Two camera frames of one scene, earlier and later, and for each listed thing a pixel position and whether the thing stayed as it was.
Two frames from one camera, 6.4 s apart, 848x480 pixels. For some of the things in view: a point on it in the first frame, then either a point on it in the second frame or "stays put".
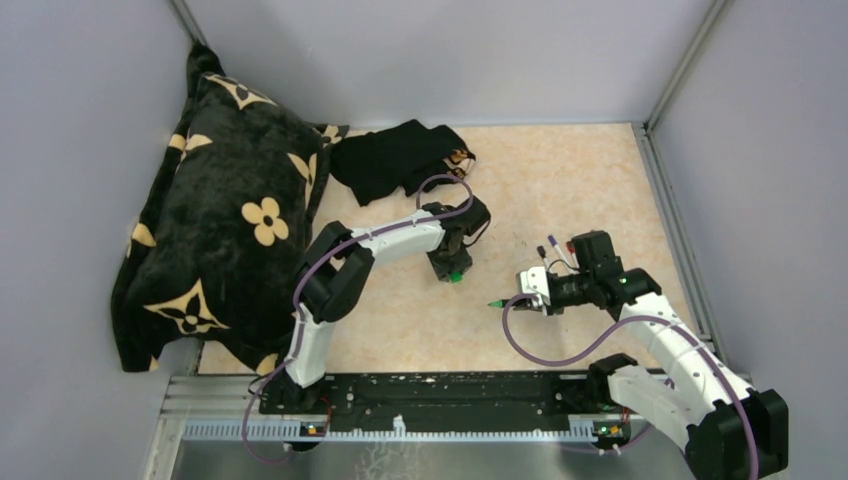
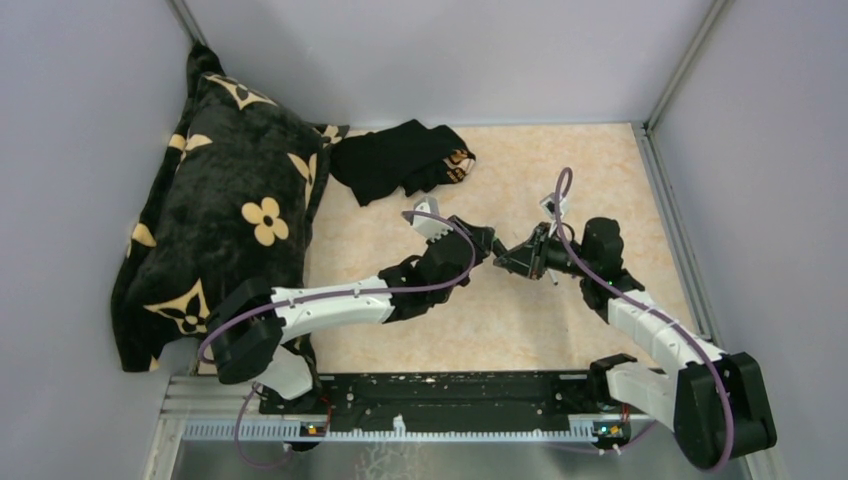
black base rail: (447, 402) stays put
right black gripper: (553, 307) to (530, 257)
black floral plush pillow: (225, 224) stays put
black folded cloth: (376, 165) stays put
